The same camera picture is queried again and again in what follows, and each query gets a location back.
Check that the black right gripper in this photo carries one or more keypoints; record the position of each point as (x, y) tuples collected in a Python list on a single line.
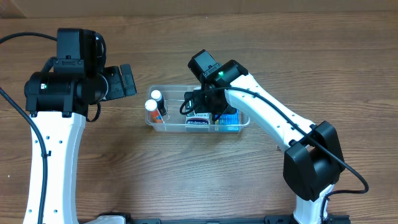
[(205, 101)]

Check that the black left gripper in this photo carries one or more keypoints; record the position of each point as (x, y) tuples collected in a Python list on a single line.
[(116, 83)]

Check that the white blue plaster box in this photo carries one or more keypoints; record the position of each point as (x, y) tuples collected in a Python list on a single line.
[(197, 119)]

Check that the blue medicine box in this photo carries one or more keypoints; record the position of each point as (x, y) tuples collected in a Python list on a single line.
[(228, 123)]

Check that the dark bottle white cap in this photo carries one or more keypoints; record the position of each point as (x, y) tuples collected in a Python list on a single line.
[(160, 100)]

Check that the orange bottle white cap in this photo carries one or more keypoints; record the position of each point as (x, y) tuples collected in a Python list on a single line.
[(151, 107)]

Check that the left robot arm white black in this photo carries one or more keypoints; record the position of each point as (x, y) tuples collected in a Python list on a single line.
[(58, 98)]

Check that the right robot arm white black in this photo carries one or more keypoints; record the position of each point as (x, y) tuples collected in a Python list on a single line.
[(312, 152)]

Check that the clear plastic container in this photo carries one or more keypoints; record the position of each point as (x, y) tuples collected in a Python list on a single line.
[(173, 120)]

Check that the cardboard backdrop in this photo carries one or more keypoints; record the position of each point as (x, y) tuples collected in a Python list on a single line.
[(92, 8)]

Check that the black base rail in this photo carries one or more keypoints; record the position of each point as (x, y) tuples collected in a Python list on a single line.
[(126, 218)]

